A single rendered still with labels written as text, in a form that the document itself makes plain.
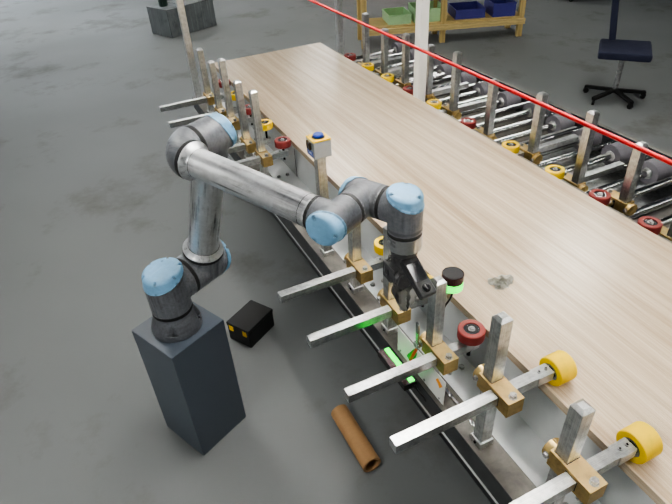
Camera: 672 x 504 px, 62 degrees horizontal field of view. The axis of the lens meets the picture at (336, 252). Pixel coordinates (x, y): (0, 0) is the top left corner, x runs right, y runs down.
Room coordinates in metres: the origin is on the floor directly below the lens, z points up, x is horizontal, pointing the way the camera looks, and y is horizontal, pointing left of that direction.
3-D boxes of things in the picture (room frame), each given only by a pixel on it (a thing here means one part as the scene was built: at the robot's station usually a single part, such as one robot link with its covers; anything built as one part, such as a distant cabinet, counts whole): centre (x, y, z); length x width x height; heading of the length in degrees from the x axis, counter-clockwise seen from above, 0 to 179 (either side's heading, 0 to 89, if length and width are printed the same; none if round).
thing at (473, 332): (1.15, -0.38, 0.85); 0.08 x 0.08 x 0.11
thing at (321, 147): (1.84, 0.04, 1.18); 0.07 x 0.07 x 0.08; 24
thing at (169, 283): (1.58, 0.62, 0.79); 0.17 x 0.15 x 0.18; 142
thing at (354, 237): (1.60, -0.07, 0.90); 0.03 x 0.03 x 0.48; 24
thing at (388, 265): (1.17, -0.18, 1.15); 0.09 x 0.08 x 0.12; 24
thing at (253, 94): (2.52, 0.34, 0.92); 0.03 x 0.03 x 0.48; 24
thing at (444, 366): (1.13, -0.28, 0.85); 0.13 x 0.06 x 0.05; 24
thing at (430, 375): (1.16, -0.24, 0.75); 0.26 x 0.01 x 0.10; 24
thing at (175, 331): (1.58, 0.63, 0.65); 0.19 x 0.19 x 0.10
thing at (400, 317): (1.35, -0.18, 0.83); 0.13 x 0.06 x 0.05; 24
